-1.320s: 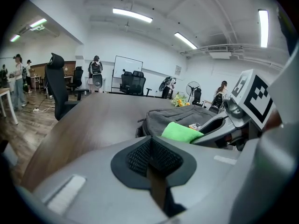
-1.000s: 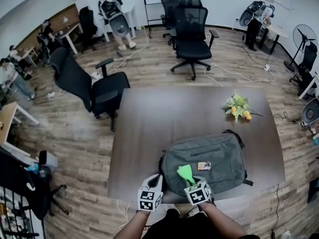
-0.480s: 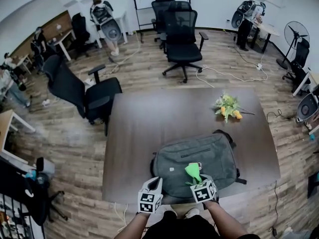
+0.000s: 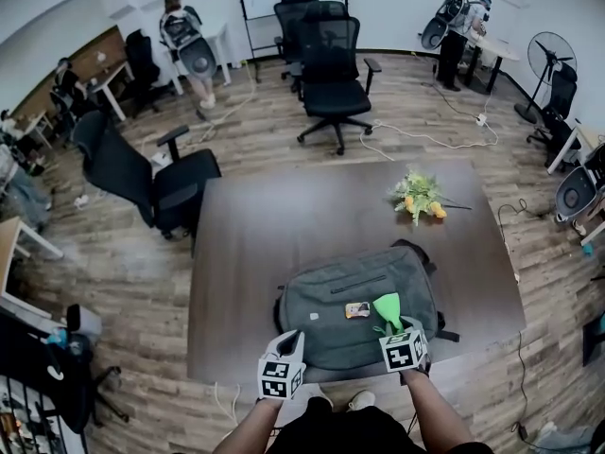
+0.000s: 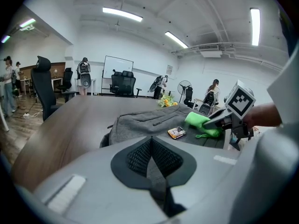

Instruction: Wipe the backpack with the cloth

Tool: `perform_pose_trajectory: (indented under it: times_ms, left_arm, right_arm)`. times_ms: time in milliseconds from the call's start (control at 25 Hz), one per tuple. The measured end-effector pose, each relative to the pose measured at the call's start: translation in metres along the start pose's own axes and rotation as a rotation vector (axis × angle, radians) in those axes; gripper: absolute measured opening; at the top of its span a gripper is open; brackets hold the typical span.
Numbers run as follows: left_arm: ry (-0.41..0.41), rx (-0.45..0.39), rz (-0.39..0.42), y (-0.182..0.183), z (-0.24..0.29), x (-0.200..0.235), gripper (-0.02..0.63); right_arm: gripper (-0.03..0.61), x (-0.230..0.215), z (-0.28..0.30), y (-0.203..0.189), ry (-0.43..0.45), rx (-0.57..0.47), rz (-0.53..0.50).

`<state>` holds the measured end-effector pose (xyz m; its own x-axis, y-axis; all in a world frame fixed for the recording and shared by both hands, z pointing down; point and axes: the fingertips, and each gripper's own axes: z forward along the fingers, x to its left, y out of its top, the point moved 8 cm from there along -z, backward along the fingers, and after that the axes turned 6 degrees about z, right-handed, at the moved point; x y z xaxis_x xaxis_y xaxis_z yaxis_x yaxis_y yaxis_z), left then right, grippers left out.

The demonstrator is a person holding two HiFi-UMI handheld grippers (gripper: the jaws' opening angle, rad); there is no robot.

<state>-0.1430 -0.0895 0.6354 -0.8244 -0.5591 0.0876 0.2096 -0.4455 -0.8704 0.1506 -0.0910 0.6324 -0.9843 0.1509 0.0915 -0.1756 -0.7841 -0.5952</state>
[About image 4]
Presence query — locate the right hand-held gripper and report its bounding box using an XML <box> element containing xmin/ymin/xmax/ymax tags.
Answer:
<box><xmin>378</xmin><ymin>314</ymin><xmax>429</xmax><ymax>375</ymax></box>

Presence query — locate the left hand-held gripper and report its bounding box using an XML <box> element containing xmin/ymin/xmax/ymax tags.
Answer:
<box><xmin>257</xmin><ymin>329</ymin><xmax>306</xmax><ymax>402</ymax></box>

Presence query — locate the light grey bin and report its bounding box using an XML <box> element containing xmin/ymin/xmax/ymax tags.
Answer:
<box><xmin>65</xmin><ymin>304</ymin><xmax>103</xmax><ymax>335</ymax></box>

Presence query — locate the grey white back-worn rig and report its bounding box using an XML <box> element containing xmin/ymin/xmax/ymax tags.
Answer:
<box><xmin>555</xmin><ymin>166</ymin><xmax>597</xmax><ymax>224</ymax></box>
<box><xmin>421</xmin><ymin>0</ymin><xmax>469</xmax><ymax>50</ymax></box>
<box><xmin>160</xmin><ymin>9</ymin><xmax>218</xmax><ymax>76</ymax></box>

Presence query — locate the white floor power cable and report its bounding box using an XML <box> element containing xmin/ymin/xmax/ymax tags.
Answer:
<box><xmin>359</xmin><ymin>115</ymin><xmax>500</xmax><ymax>160</ymax></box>

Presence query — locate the green cloth item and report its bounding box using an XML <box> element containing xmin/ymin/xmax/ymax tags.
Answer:
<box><xmin>372</xmin><ymin>292</ymin><xmax>406</xmax><ymax>336</ymax></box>

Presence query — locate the white desk with wooden top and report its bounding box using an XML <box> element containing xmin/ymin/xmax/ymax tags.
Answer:
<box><xmin>0</xmin><ymin>216</ymin><xmax>65</xmax><ymax>297</ymax></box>

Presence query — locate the black mesh office chair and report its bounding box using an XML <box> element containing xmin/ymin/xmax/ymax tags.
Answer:
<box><xmin>290</xmin><ymin>0</ymin><xmax>383</xmax><ymax>156</ymax></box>
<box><xmin>273</xmin><ymin>0</ymin><xmax>320</xmax><ymax>80</ymax></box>

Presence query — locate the black standing fan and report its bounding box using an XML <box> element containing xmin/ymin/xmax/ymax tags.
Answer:
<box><xmin>513</xmin><ymin>31</ymin><xmax>578</xmax><ymax>125</ymax></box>

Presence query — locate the black solid-back office chair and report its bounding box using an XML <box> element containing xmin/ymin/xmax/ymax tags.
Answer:
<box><xmin>71</xmin><ymin>110</ymin><xmax>222</xmax><ymax>241</ymax></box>

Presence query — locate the black chair with white mark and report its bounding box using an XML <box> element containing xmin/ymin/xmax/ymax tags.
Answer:
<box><xmin>44</xmin><ymin>303</ymin><xmax>131</xmax><ymax>428</ymax></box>

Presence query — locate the person's black shirt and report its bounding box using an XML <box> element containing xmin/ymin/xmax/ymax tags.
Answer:
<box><xmin>276</xmin><ymin>396</ymin><xmax>426</xmax><ymax>454</ymax></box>

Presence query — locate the dark metal railing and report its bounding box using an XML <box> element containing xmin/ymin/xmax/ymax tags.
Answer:
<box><xmin>0</xmin><ymin>371</ymin><xmax>62</xmax><ymax>454</ymax></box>

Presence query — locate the black floor cable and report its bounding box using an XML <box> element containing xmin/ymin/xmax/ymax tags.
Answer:
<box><xmin>496</xmin><ymin>199</ymin><xmax>557</xmax><ymax>221</ymax></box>

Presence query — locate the person's left forearm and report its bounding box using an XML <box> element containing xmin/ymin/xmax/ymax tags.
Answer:
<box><xmin>216</xmin><ymin>397</ymin><xmax>285</xmax><ymax>454</ymax></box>

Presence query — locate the person's right forearm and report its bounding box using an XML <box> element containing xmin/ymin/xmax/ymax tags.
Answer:
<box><xmin>401</xmin><ymin>369</ymin><xmax>476</xmax><ymax>454</ymax></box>

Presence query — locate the grey backpack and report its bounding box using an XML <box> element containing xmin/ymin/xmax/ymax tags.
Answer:
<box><xmin>272</xmin><ymin>238</ymin><xmax>460</xmax><ymax>373</ymax></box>

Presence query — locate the round light table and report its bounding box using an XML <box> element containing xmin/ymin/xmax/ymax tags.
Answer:
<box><xmin>465</xmin><ymin>33</ymin><xmax>521</xmax><ymax>95</ymax></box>

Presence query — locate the yellow artificial flower bouquet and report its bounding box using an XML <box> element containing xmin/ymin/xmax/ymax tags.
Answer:
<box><xmin>387</xmin><ymin>168</ymin><xmax>473</xmax><ymax>227</ymax></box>

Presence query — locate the person's right shoe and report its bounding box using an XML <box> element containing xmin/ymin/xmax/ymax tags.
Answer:
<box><xmin>347</xmin><ymin>389</ymin><xmax>377</xmax><ymax>413</ymax></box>

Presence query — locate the small white table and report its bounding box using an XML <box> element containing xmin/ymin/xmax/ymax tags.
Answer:
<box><xmin>18</xmin><ymin>111</ymin><xmax>56</xmax><ymax>149</ymax></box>

